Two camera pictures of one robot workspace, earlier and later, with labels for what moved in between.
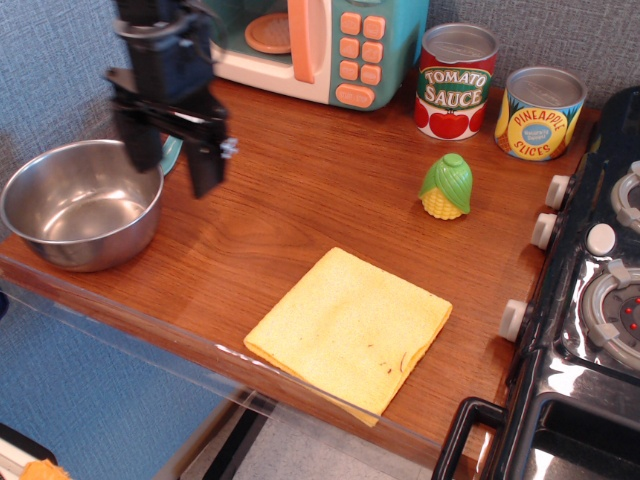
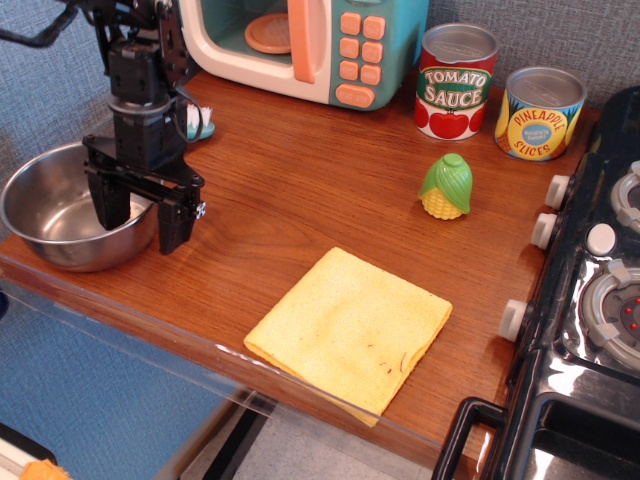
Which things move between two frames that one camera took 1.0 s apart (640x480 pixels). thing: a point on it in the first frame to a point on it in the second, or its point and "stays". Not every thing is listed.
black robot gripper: (170, 83) to (150, 148)
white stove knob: (543, 230) stays
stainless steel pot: (81, 206) stays
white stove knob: (512, 319) stays
